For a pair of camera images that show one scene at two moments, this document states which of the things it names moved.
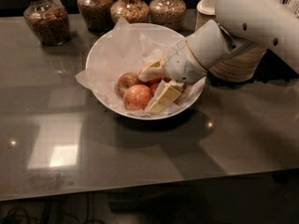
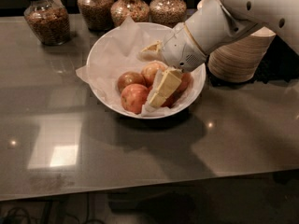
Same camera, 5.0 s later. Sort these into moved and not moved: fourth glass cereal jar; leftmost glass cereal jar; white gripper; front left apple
Moved: white gripper
Not moved: leftmost glass cereal jar; fourth glass cereal jar; front left apple
